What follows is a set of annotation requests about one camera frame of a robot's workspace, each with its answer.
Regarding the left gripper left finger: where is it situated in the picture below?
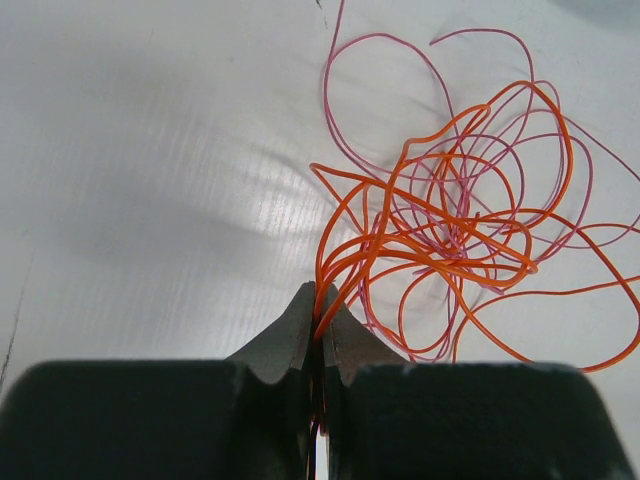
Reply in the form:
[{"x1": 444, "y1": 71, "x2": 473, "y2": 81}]
[{"x1": 1, "y1": 282, "x2": 314, "y2": 479}]

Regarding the orange cable bundle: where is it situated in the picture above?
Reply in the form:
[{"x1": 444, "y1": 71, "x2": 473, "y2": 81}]
[{"x1": 308, "y1": 79, "x2": 640, "y2": 480}]

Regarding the thin pink cable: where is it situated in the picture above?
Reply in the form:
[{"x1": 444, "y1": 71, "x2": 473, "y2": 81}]
[{"x1": 322, "y1": 0, "x2": 640, "y2": 364}]

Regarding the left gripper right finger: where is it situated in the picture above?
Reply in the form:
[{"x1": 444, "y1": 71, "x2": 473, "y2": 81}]
[{"x1": 322, "y1": 307, "x2": 635, "y2": 479}]

